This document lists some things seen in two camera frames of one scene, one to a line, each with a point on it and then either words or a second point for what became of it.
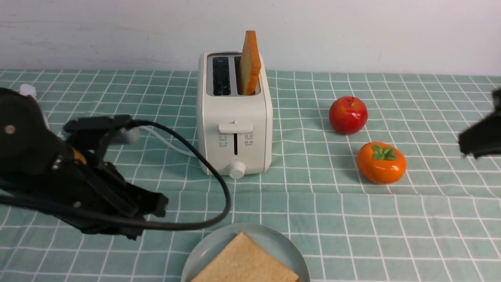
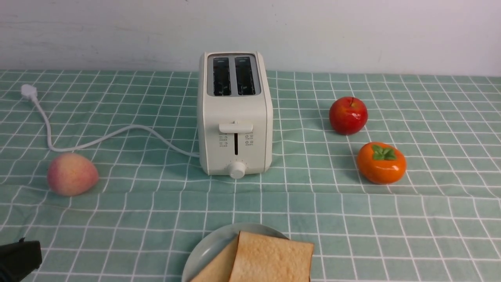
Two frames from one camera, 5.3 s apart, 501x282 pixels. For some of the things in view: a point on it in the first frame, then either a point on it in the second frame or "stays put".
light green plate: x=275 y=242 stays put
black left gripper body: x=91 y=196 to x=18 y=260
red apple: x=348 y=115 stays put
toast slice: x=250 y=65 to x=259 y=257
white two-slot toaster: x=235 y=130 stays put
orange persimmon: x=380 y=163 stays put
